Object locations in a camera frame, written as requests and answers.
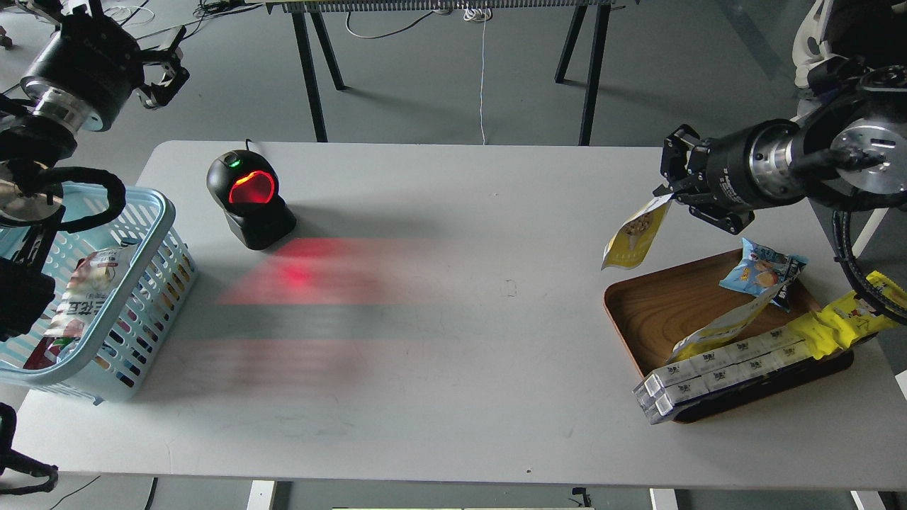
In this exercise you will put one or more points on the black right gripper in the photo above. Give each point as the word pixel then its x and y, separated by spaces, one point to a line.
pixel 748 170

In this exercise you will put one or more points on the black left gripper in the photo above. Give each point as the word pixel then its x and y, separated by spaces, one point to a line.
pixel 91 66

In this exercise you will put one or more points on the yellow white snack pouch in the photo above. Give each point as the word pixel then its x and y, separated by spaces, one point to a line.
pixel 631 243

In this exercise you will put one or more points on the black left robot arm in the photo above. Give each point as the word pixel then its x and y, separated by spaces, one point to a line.
pixel 41 197

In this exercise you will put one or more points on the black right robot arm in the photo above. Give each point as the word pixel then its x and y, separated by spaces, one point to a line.
pixel 848 155

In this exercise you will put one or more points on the blue chips snack bag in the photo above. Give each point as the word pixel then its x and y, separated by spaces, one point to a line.
pixel 761 268

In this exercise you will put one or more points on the pale yellow snack pouch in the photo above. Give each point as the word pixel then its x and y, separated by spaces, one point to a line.
pixel 724 328

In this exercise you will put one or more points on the yellow snack bag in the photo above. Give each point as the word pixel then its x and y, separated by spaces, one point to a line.
pixel 839 325

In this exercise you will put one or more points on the white long snack box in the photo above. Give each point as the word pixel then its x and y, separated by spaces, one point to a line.
pixel 779 345
pixel 663 400

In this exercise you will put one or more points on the red white snack bag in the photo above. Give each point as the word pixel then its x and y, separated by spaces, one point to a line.
pixel 94 279

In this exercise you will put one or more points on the light blue plastic basket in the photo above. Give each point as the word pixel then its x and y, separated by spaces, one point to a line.
pixel 125 331

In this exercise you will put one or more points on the black barcode scanner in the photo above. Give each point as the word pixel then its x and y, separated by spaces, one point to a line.
pixel 246 187

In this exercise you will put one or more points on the brown wooden tray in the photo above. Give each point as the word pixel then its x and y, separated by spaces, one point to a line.
pixel 653 312

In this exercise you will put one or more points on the white office chair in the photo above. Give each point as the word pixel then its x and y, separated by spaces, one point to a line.
pixel 838 38

